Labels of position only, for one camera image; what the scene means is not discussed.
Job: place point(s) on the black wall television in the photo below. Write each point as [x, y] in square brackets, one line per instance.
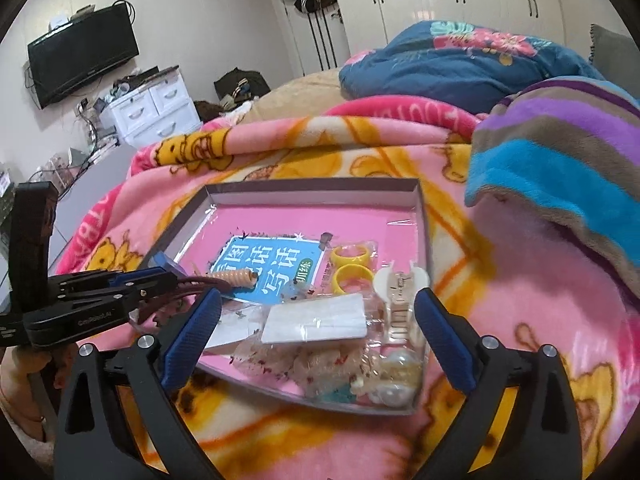
[73, 55]

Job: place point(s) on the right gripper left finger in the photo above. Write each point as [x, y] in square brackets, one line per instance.
[93, 437]

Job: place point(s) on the grey cardboard tray box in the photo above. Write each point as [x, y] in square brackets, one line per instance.
[294, 240]

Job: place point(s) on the cream claw hair clip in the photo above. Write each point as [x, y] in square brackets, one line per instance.
[398, 290]

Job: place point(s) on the striped purple blue blanket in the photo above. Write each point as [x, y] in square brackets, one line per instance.
[568, 149]

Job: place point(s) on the white drawer cabinet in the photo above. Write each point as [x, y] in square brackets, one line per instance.
[155, 111]

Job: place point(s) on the tan bed sheet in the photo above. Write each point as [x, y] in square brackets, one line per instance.
[310, 95]

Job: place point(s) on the white door with bags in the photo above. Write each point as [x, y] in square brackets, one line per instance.
[314, 41]

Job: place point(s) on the grey headboard cushion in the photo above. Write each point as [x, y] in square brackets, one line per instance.
[616, 57]

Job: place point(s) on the blue floral quilt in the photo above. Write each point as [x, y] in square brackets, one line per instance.
[469, 66]

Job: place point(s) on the black bag on floor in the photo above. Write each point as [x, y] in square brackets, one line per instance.
[241, 85]

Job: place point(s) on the person's left hand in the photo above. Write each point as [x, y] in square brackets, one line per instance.
[17, 397]

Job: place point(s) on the brown hair clip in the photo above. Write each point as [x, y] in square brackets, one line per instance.
[158, 309]

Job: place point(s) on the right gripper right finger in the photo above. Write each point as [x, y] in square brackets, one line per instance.
[542, 437]

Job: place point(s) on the clear bag pearl jewelry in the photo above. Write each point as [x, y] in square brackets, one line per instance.
[392, 381]

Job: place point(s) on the pink bear print blanket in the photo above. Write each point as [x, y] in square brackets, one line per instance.
[510, 273]

